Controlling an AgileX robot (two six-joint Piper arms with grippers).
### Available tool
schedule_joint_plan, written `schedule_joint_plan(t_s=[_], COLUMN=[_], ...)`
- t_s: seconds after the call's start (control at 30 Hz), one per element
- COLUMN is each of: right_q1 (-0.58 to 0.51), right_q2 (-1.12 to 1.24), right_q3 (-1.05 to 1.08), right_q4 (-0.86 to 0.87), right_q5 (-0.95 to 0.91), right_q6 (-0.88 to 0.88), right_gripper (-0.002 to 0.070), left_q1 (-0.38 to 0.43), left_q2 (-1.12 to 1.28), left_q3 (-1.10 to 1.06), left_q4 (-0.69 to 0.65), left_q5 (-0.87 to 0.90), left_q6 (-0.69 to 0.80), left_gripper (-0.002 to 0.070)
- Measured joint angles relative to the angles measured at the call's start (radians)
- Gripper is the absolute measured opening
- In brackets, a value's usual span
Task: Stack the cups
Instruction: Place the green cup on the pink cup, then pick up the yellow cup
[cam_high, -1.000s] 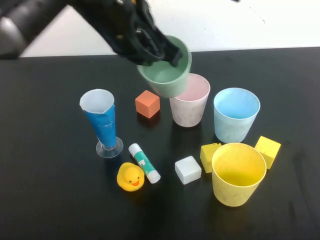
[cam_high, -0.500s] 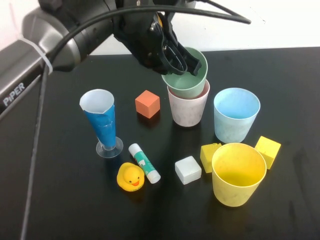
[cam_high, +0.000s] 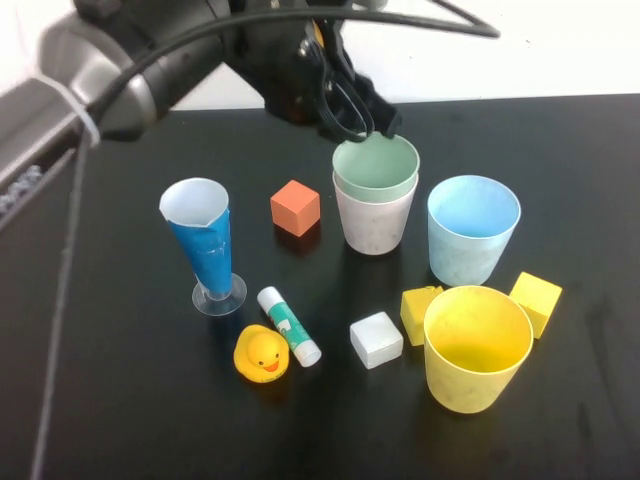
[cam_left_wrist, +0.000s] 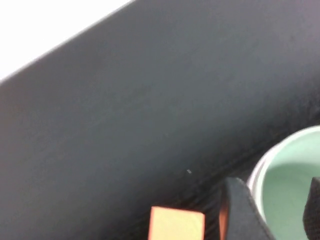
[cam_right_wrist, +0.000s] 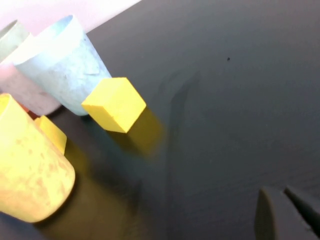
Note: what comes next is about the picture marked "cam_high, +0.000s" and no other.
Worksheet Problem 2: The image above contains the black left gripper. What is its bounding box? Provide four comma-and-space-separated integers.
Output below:
222, 0, 404, 145

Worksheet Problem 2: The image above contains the green plastic cup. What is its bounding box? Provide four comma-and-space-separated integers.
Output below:
331, 133, 420, 204

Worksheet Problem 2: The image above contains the light blue plastic cup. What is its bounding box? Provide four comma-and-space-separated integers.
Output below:
426, 174, 522, 288

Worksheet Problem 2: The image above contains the yellow plastic cup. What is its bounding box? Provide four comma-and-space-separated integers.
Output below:
422, 284, 535, 415

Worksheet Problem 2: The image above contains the orange cube block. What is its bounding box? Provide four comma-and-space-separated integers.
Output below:
269, 179, 322, 238

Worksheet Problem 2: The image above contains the pink plastic cup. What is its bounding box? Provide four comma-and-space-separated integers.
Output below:
332, 169, 420, 257

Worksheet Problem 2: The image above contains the blue conical measuring glass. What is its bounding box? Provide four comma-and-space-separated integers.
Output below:
159, 176, 248, 317

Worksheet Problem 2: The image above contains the chipped yellow cube block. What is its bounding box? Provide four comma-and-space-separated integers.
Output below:
400, 285, 445, 347

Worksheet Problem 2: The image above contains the white green glue stick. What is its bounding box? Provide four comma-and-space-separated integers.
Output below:
256, 285, 323, 368

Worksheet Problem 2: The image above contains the white cube block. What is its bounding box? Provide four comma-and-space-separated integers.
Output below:
349, 310, 405, 371

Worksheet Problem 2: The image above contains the yellow rubber duck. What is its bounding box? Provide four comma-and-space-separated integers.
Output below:
233, 323, 291, 385

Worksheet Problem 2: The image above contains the white zip tie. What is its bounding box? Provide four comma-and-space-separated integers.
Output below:
37, 77, 101, 146

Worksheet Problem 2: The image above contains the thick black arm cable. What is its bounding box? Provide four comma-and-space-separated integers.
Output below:
84, 7, 502, 126

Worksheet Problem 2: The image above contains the thin grey cable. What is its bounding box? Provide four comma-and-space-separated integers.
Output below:
28, 144, 89, 480

